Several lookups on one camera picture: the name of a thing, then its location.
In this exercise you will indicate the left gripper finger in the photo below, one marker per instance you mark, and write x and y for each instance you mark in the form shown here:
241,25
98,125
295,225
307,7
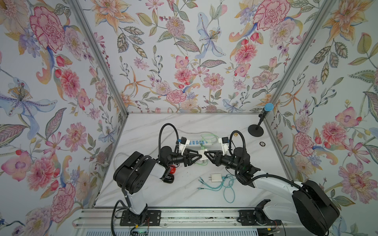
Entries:
192,152
190,162

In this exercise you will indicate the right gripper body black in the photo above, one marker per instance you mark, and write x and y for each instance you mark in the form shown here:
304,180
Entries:
227,162

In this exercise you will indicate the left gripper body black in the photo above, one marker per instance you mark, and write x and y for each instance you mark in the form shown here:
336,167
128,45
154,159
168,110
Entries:
176,159

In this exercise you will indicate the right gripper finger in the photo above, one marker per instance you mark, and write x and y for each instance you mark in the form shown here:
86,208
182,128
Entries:
215,161
213,153

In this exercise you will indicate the white power strip blue sockets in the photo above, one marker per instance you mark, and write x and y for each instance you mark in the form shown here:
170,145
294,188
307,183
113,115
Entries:
199,143

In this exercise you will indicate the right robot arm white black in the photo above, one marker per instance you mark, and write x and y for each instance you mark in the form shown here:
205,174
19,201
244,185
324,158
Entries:
310,206

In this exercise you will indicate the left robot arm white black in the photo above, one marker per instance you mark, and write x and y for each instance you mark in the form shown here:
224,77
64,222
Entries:
133,173

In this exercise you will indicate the blue microphone on black stand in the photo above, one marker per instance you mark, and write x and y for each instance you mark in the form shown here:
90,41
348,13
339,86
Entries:
256,130

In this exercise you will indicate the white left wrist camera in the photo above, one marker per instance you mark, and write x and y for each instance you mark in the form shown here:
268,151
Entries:
183,143

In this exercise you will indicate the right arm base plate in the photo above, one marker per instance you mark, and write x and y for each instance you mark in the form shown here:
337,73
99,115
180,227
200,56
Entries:
256,218

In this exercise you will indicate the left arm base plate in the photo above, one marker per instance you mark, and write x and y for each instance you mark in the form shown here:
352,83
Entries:
147,217

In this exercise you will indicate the aluminium rail front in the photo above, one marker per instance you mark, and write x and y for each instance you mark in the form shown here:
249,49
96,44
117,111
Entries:
213,217

